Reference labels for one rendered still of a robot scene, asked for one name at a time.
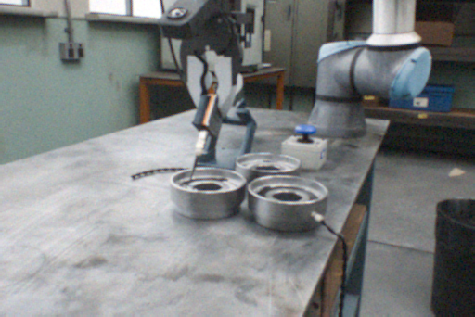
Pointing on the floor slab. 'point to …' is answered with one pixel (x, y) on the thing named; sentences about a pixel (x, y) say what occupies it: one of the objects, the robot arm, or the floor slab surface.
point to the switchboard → (298, 19)
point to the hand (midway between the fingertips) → (211, 109)
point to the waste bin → (454, 259)
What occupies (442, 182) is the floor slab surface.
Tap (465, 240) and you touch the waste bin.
